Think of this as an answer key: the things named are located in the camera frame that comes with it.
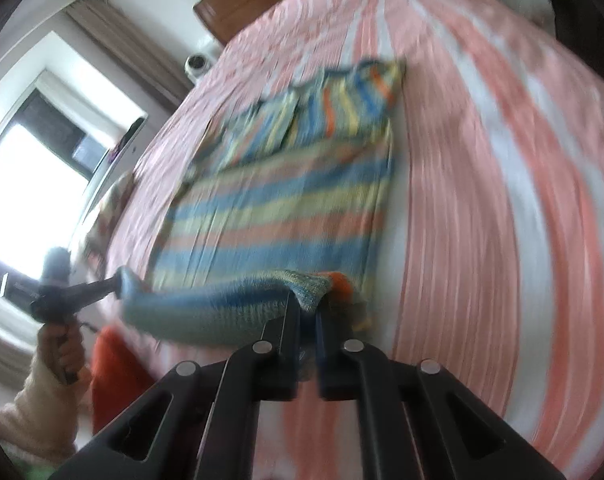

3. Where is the brown curtain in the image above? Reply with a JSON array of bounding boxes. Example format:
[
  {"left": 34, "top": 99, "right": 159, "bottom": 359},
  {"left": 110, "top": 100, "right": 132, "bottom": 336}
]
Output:
[{"left": 64, "top": 0, "right": 192, "bottom": 113}]

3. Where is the cream sleeve forearm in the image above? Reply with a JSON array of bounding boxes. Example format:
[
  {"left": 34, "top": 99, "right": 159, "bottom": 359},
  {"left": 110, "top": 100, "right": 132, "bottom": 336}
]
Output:
[{"left": 0, "top": 356, "right": 92, "bottom": 467}]

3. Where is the pink striped bed cover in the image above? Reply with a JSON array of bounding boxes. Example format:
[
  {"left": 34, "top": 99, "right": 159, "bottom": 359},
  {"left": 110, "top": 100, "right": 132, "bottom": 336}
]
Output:
[{"left": 104, "top": 0, "right": 604, "bottom": 479}]

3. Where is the person's left hand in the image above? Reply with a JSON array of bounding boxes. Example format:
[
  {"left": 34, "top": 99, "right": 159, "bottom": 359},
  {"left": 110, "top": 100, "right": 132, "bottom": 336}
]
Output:
[{"left": 37, "top": 318, "right": 86, "bottom": 386}]

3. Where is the striped knit sweater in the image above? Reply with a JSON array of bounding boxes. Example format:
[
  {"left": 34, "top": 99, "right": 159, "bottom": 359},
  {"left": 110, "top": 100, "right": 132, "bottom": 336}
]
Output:
[{"left": 120, "top": 59, "right": 405, "bottom": 346}]

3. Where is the window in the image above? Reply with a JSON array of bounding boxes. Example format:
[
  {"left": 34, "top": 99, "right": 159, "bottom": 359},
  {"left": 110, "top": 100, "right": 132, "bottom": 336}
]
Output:
[{"left": 0, "top": 70, "right": 147, "bottom": 278}]

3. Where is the orange stool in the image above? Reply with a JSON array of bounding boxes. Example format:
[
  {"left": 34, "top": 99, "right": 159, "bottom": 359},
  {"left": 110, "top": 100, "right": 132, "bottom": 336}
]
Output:
[{"left": 90, "top": 326, "right": 156, "bottom": 434}]

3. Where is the striped pillow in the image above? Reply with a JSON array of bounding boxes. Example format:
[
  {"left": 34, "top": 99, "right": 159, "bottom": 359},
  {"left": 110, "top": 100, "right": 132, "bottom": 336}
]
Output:
[{"left": 78, "top": 171, "right": 135, "bottom": 260}]

